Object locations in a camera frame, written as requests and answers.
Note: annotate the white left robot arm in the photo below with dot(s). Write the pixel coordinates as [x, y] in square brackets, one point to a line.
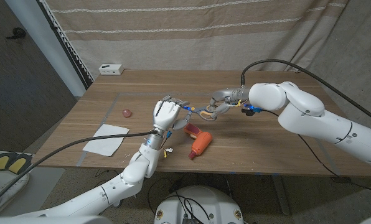
[117, 186]

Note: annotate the white tissue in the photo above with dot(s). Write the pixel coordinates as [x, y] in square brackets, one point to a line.
[106, 144]

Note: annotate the white shoe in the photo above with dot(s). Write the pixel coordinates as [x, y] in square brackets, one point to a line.
[5, 194]

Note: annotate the orange grey scissors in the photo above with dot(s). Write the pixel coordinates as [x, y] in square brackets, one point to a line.
[202, 112]

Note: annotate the beige striped backdrop curtain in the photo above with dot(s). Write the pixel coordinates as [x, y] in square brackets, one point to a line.
[173, 46]

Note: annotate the grey metal table leg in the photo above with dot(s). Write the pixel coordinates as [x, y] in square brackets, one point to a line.
[280, 193]
[117, 203]

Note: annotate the white power strip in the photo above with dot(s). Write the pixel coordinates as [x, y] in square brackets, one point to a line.
[110, 69]

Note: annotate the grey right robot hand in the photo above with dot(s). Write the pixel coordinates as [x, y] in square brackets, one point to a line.
[227, 95]

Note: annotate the white robot chest rim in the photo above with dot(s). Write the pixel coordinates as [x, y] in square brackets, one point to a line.
[64, 220]

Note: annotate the black white triangle-pattern trim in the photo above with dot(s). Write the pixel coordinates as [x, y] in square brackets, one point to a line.
[66, 46]

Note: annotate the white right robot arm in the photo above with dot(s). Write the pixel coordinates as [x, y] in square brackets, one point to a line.
[322, 118]

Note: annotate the orange toy drill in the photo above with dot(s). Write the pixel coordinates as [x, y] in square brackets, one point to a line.
[201, 143]

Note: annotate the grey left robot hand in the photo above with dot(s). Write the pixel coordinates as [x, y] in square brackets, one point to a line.
[165, 113]

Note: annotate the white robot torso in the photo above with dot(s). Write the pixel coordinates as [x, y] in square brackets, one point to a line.
[201, 202]

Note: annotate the pink ball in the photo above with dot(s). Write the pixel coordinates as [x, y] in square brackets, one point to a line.
[127, 113]

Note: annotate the yellow black foot pedal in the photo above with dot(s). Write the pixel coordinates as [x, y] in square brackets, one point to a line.
[19, 165]
[0, 162]

